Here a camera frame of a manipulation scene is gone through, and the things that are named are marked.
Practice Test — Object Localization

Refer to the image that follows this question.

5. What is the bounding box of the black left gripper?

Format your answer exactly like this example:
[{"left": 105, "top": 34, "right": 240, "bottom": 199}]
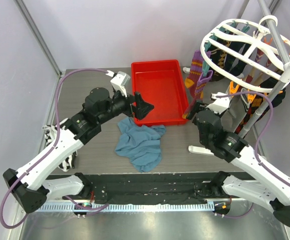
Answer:
[{"left": 98, "top": 86, "right": 154, "bottom": 125}]

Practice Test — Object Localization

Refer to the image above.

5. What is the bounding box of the purple striped sock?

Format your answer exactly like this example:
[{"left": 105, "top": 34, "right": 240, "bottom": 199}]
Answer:
[
  {"left": 182, "top": 70, "right": 213, "bottom": 119},
  {"left": 184, "top": 50, "right": 204, "bottom": 96}
]

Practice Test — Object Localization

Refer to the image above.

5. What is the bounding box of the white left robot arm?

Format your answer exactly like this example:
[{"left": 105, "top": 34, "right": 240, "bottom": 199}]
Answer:
[{"left": 3, "top": 87, "right": 154, "bottom": 214}]

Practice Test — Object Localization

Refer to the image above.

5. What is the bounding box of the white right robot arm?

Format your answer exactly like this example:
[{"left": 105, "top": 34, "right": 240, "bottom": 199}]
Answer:
[{"left": 185, "top": 100, "right": 290, "bottom": 228}]

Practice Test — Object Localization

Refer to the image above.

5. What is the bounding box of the white round sock hanger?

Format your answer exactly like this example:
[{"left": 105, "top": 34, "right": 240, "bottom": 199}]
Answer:
[{"left": 200, "top": 18, "right": 290, "bottom": 93}]

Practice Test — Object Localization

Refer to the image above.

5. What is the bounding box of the red plastic bin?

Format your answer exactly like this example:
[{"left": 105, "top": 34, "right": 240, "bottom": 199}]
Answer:
[{"left": 131, "top": 59, "right": 189, "bottom": 127}]

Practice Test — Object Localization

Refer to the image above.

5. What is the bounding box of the grey sock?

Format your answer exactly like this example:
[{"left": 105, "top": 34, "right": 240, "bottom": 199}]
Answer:
[{"left": 221, "top": 95, "right": 244, "bottom": 132}]

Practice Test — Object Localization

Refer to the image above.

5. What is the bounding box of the blue t-shirt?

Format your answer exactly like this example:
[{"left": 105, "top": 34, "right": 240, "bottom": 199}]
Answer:
[{"left": 115, "top": 117, "right": 166, "bottom": 173}]

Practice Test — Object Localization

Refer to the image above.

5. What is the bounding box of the white stand base foot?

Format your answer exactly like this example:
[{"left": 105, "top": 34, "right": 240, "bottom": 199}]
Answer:
[{"left": 188, "top": 145, "right": 213, "bottom": 156}]

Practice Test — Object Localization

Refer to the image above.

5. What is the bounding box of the black white striped cloth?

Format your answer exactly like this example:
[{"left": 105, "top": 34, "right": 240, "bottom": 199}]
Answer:
[{"left": 42, "top": 124, "right": 78, "bottom": 172}]

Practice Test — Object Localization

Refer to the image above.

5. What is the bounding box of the grey metal stand pole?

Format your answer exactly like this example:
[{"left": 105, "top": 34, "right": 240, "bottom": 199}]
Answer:
[{"left": 239, "top": 0, "right": 290, "bottom": 138}]

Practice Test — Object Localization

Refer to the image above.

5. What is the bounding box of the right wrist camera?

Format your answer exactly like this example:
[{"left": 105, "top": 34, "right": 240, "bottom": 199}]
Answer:
[{"left": 206, "top": 92, "right": 231, "bottom": 115}]

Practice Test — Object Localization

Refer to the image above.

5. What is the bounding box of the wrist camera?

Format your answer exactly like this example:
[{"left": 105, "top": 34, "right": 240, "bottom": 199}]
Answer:
[
  {"left": 110, "top": 71, "right": 132, "bottom": 98},
  {"left": 206, "top": 92, "right": 231, "bottom": 115}
]

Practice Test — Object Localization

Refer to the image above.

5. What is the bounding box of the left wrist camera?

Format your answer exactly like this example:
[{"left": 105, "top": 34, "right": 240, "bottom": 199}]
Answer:
[{"left": 110, "top": 71, "right": 132, "bottom": 98}]

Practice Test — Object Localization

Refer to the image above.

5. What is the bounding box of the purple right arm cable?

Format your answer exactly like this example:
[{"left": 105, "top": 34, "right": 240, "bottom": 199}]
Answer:
[{"left": 216, "top": 90, "right": 290, "bottom": 196}]

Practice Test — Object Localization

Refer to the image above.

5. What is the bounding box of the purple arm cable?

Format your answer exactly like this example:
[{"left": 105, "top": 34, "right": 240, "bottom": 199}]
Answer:
[
  {"left": 0, "top": 68, "right": 114, "bottom": 230},
  {"left": 216, "top": 90, "right": 290, "bottom": 196}
]

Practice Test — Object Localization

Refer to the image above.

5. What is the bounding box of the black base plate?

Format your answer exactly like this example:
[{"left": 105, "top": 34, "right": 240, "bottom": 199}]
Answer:
[{"left": 72, "top": 172, "right": 229, "bottom": 205}]

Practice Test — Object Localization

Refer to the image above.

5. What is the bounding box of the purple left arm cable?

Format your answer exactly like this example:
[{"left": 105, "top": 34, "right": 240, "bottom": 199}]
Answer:
[{"left": 0, "top": 68, "right": 114, "bottom": 230}]

